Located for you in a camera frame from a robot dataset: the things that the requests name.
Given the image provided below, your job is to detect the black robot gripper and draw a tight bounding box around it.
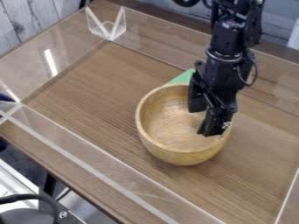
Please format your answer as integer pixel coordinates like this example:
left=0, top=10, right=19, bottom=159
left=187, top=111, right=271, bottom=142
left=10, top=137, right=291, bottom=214
left=189, top=52, right=254, bottom=137

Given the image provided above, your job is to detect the light wooden bowl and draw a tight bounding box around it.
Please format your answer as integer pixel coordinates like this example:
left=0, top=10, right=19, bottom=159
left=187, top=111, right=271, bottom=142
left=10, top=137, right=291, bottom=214
left=135, top=83, right=233, bottom=166

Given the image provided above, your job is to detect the green rectangular block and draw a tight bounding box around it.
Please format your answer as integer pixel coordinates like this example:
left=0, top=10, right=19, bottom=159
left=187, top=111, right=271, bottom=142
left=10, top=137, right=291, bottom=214
left=169, top=68, right=195, bottom=84

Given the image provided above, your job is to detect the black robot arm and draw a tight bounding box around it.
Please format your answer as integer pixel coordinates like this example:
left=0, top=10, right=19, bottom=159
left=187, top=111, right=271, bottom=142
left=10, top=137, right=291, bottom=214
left=173, top=0, right=265, bottom=137

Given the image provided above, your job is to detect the black table leg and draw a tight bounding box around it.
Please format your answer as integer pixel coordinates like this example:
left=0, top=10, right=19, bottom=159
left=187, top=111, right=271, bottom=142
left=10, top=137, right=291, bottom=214
left=43, top=174, right=58, bottom=196

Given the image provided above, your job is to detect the clear acrylic tray enclosure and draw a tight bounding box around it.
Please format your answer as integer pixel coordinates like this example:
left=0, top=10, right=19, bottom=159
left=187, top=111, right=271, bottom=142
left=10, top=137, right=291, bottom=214
left=0, top=1, right=299, bottom=224

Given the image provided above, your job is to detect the black metal bracket with screw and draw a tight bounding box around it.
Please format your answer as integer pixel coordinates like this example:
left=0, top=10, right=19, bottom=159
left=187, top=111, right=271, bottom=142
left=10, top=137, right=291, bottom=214
left=36, top=191, right=86, bottom=224

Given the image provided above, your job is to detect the black cable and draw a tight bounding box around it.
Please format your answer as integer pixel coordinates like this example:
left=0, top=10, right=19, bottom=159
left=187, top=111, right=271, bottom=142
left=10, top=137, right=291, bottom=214
left=0, top=193, right=60, bottom=224

